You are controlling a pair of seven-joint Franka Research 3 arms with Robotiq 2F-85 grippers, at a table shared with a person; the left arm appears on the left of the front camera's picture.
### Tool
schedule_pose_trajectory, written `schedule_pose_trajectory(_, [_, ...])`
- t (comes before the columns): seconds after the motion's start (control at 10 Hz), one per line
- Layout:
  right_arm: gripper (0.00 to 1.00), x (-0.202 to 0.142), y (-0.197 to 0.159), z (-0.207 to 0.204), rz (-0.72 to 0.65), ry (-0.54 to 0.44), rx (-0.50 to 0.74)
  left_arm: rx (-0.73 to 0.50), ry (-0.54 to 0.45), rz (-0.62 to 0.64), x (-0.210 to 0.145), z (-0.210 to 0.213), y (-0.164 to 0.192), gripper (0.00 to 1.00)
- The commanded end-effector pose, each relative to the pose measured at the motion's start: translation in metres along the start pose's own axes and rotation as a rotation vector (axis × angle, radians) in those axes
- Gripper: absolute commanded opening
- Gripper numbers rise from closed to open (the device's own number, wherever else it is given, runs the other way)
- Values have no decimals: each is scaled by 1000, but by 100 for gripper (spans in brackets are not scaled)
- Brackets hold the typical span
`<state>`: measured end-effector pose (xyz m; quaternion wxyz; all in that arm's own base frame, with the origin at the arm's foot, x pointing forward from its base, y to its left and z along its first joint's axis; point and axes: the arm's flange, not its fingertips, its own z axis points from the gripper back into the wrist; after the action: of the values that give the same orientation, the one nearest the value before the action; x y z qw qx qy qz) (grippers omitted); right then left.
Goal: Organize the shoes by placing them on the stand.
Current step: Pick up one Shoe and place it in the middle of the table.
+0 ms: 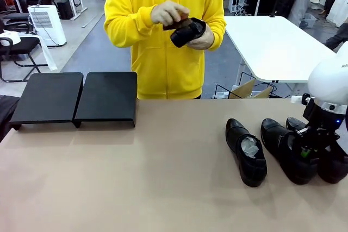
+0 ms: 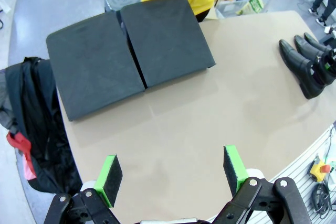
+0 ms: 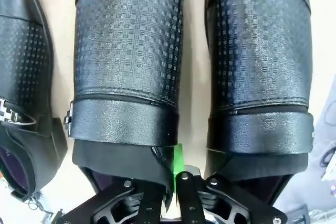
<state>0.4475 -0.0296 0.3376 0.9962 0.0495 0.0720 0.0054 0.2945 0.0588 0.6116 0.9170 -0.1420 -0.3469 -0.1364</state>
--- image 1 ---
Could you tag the white bundle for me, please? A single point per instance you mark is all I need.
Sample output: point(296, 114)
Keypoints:
point(9, 37)

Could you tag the large white table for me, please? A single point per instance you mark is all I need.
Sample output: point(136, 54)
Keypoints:
point(272, 47)

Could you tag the black leather dress shoe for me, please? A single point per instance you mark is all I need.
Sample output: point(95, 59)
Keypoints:
point(277, 139)
point(185, 36)
point(334, 166)
point(250, 169)

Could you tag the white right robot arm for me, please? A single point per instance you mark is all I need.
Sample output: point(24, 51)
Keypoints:
point(326, 80)

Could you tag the grey storage bin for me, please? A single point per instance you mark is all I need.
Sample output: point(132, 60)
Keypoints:
point(308, 21)

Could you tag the bystander in dark trousers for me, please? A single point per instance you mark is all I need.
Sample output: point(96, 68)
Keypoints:
point(338, 37)

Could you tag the brown cardboard box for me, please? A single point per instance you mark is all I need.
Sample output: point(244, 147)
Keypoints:
point(244, 90)

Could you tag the person's right forearm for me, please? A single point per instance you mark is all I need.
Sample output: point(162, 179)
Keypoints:
point(127, 25)

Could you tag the person in yellow hoodie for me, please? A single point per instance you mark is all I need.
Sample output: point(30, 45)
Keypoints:
point(168, 74)

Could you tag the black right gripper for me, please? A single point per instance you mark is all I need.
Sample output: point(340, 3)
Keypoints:
point(320, 120)

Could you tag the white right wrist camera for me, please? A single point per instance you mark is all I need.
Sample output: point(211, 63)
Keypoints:
point(296, 99)

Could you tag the person's left forearm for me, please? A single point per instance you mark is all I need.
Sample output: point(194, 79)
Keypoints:
point(218, 36)

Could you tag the white computer case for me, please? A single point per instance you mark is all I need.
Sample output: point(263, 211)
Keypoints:
point(236, 1)

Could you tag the white hanging garment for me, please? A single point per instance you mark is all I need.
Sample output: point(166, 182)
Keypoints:
point(340, 3)

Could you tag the person's left hand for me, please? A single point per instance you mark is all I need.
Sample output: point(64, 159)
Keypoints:
point(204, 40)

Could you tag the person's right hand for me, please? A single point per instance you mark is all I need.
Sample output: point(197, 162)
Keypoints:
point(166, 12)

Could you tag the black computer tower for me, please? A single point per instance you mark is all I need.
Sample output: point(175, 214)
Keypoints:
point(65, 9)

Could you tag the white air purifier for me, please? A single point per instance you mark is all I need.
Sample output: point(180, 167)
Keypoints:
point(51, 31)

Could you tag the white hanging cloth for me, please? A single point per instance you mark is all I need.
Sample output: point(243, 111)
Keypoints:
point(47, 55)

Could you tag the brown wooden shoe brush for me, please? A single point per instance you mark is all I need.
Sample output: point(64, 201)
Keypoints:
point(174, 25)

